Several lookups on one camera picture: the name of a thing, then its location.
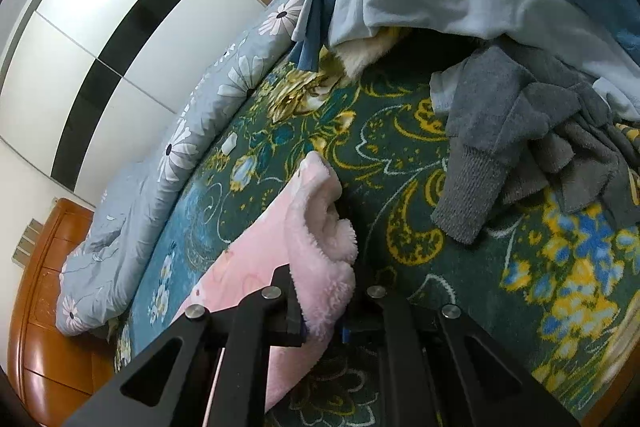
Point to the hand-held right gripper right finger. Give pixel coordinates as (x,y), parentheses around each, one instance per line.
(372,307)

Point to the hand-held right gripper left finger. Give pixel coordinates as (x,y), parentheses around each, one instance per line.
(295,307)

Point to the pink fleece garment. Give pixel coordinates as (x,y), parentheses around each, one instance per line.
(295,247)

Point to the green floral blanket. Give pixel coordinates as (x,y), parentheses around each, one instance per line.
(410,207)

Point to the grey daisy print quilt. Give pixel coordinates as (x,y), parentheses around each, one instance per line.
(170,167)

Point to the grey fleece garment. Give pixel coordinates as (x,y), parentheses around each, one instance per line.
(530,142)

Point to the wooden headboard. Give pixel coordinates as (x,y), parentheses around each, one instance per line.
(45,307)

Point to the white fluffy cloth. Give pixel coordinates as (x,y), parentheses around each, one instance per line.
(367,52)

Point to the white and black wardrobe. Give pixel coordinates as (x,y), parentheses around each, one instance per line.
(100,57)

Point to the silver wall socket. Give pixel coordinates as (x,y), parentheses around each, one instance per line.
(24,243)

